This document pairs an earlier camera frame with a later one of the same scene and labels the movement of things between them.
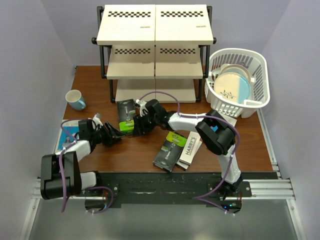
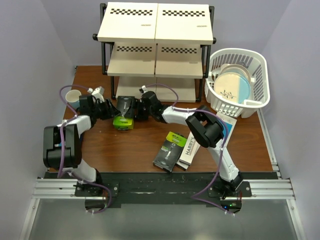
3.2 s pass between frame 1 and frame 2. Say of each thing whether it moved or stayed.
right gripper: moved
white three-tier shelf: stayed
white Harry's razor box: stayed
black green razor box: moved
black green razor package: stayed
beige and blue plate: stayed
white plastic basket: stayed
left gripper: moved
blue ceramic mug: stayed
